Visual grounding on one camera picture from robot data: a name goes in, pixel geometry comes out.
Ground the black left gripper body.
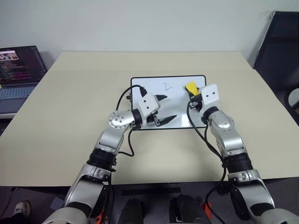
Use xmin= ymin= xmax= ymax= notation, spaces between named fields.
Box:
xmin=146 ymin=113 xmax=164 ymax=128

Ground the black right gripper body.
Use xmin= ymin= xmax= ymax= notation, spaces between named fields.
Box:
xmin=189 ymin=93 xmax=203 ymax=112

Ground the yellow whiteboard eraser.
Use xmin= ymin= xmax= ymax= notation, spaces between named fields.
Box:
xmin=185 ymin=81 xmax=199 ymax=96

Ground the black-framed whiteboard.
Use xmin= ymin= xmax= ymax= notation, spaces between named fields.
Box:
xmin=130 ymin=75 xmax=207 ymax=131

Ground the black tape strip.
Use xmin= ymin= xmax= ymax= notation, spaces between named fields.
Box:
xmin=121 ymin=187 xmax=182 ymax=196

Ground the black panel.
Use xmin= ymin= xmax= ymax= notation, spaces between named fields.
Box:
xmin=253 ymin=11 xmax=299 ymax=96

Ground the dark rounded shape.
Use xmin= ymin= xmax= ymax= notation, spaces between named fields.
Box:
xmin=169 ymin=193 xmax=212 ymax=224
xmin=117 ymin=197 xmax=146 ymax=224

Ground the open grey laptop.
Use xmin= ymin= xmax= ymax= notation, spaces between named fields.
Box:
xmin=0 ymin=45 xmax=49 ymax=115

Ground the white shoe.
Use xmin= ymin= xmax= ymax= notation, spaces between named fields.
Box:
xmin=14 ymin=200 xmax=32 ymax=217

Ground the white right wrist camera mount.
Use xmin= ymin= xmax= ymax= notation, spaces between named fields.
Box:
xmin=199 ymin=84 xmax=220 ymax=111

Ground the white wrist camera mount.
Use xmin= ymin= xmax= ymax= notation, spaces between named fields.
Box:
xmin=199 ymin=84 xmax=220 ymax=111
xmin=138 ymin=93 xmax=162 ymax=124

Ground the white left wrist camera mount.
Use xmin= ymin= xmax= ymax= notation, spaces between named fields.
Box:
xmin=138 ymin=93 xmax=162 ymax=124

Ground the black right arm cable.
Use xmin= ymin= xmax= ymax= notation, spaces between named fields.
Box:
xmin=186 ymin=100 xmax=231 ymax=224

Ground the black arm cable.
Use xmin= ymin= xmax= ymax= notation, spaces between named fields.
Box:
xmin=186 ymin=100 xmax=231 ymax=224
xmin=115 ymin=84 xmax=148 ymax=157

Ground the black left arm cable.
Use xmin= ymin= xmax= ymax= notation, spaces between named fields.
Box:
xmin=115 ymin=84 xmax=148 ymax=157

